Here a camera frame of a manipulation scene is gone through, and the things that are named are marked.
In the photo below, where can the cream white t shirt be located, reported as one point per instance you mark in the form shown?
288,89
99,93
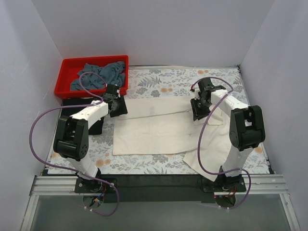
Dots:
165,125

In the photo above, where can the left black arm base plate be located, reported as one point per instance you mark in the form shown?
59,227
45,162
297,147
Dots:
92,186

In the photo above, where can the red plastic bin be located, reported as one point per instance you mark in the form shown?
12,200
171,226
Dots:
70,68

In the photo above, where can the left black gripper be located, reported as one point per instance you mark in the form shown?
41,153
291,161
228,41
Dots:
119,107

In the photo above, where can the blue grey t shirt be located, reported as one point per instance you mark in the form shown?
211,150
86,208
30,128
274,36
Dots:
94,77

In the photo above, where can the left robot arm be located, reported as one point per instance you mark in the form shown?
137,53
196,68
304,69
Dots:
72,134

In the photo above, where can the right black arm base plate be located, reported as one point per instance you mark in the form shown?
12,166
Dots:
209,186

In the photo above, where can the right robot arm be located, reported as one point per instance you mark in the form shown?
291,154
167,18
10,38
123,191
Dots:
246,132

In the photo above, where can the folded black t shirt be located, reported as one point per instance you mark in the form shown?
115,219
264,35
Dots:
96,127

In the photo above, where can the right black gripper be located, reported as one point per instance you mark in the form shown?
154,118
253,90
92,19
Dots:
198,110

